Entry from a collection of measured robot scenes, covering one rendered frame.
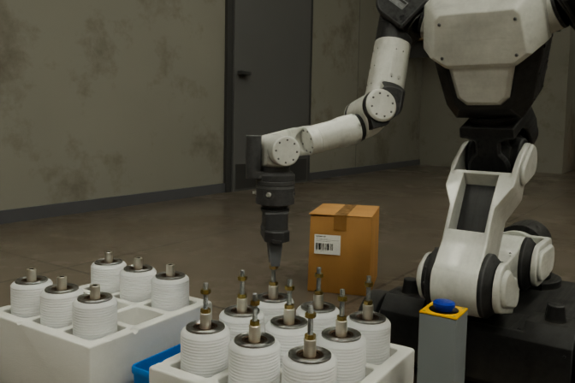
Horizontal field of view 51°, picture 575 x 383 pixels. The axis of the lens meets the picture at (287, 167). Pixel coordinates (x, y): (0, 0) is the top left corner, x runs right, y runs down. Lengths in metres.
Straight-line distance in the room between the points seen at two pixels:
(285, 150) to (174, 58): 3.54
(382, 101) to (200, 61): 3.67
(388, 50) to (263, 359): 0.77
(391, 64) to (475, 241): 0.45
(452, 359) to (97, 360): 0.72
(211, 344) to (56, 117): 3.06
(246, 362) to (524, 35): 0.87
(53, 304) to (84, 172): 2.79
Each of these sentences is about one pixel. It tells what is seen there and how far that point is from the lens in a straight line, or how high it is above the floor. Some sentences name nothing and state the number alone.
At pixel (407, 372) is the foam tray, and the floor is 0.14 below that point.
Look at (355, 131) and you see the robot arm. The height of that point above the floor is 0.63.
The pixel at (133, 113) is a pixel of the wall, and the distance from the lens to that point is 4.47.
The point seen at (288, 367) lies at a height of 0.24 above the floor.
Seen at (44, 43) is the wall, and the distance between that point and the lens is 4.07.
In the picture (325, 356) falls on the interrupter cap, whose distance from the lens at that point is 1.08.
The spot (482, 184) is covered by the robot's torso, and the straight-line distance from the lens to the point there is 1.51.
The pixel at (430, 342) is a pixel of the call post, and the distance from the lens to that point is 1.16.
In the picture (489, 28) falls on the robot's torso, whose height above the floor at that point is 0.86.
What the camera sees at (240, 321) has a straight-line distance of 1.26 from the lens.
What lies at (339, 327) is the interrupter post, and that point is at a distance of 1.17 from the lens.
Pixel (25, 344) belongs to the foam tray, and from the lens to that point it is 1.54.
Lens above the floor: 0.66
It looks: 5 degrees down
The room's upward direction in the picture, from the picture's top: 1 degrees clockwise
